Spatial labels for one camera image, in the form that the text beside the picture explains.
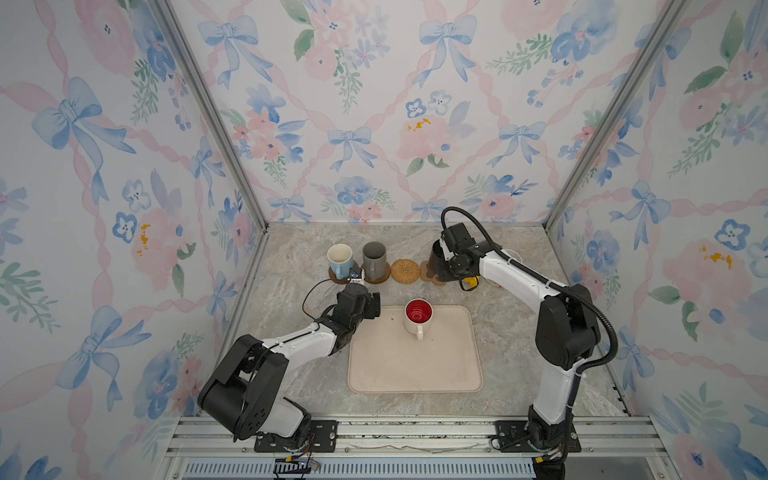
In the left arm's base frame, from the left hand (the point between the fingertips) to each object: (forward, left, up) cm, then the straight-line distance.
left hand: (368, 291), depth 90 cm
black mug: (+2, -20, +10) cm, 23 cm away
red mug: (-4, -16, -6) cm, 17 cm away
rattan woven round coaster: (+14, -12, -9) cm, 21 cm away
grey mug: (+11, -2, +3) cm, 12 cm away
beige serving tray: (-17, -5, -10) cm, 20 cm away
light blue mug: (+10, +9, +2) cm, 14 cm away
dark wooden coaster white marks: (+5, +11, -2) cm, 12 cm away
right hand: (+8, -24, +1) cm, 25 cm away
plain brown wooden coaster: (+9, -3, -8) cm, 13 cm away
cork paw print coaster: (+11, -19, -8) cm, 23 cm away
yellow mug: (-3, -28, +9) cm, 30 cm away
